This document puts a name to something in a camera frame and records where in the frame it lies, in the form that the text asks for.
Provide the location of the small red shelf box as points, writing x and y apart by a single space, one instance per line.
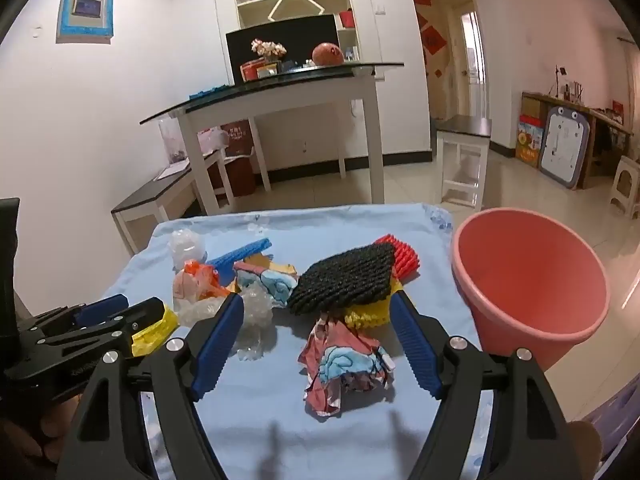
347 19

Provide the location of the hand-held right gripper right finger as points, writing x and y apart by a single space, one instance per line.
415 345

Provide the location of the dark-top white stool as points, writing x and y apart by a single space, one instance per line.
465 125

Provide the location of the blue-framed wall panel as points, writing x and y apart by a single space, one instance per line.
85 20

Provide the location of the blue foam fruit net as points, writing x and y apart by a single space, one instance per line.
240 255

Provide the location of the flower bouquet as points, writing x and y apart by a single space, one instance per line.
267 49

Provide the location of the white plastic stool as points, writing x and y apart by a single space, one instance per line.
625 180

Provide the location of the white crumpled plastic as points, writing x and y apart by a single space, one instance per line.
186 247

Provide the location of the clear crumpled plastic wrap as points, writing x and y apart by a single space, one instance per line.
255 310

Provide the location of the white wall shelf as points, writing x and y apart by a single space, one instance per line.
300 5

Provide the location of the wooden desk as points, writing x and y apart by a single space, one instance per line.
600 120

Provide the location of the black monitor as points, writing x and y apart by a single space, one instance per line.
300 35

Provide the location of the round orange-red fruit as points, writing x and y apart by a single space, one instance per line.
327 54

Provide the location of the person's left hand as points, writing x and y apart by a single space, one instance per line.
30 440

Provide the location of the person's leg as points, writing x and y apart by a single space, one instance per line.
585 445

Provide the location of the red foam fruit net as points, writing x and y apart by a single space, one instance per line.
405 257

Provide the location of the pink plastic bucket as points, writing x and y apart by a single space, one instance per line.
525 280

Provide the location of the white door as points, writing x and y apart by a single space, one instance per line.
472 60

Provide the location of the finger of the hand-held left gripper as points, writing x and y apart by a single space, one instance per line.
142 312
102 306

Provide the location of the yellow foam piece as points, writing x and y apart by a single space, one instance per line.
155 335

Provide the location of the dark-top white bench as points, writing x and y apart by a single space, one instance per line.
150 190

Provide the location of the white pink plastic bag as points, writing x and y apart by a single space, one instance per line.
212 140

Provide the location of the yellow foam fruit net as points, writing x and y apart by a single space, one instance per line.
367 317

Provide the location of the grey drawing board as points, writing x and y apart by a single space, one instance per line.
562 150

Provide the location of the white glass-top table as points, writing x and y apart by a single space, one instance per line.
300 95

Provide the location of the colourful fruit carton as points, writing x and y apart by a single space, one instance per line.
529 140

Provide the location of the clear plastic bag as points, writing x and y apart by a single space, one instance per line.
172 145

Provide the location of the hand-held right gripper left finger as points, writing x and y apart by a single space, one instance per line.
220 345

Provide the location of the light blue floral cloth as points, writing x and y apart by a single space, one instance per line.
250 410

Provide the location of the blue flat item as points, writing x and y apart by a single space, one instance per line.
205 93

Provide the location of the red blue wrapper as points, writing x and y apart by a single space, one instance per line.
340 365
270 282

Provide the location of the white paper sheet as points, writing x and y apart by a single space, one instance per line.
170 170

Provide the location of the brown cardboard box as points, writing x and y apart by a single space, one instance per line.
530 107

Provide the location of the black foam fruit net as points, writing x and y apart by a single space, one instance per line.
340 280

